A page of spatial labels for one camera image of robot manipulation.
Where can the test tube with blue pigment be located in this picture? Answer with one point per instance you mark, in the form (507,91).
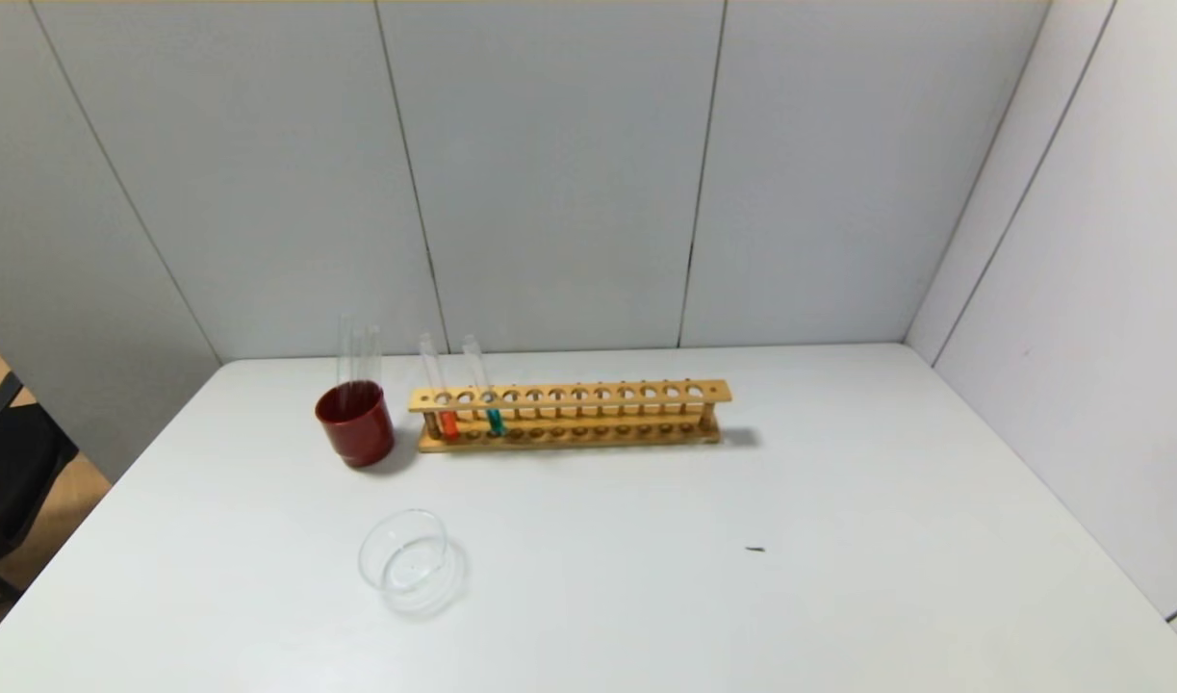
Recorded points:
(495,421)

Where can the black chair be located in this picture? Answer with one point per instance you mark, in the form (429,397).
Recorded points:
(11,481)

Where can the wooden test tube rack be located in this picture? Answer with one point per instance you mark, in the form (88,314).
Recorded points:
(569,395)

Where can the clear glass petri dish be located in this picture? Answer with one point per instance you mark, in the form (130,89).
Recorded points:
(410,568)

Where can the dark red cup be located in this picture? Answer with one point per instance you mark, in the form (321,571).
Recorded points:
(355,433)

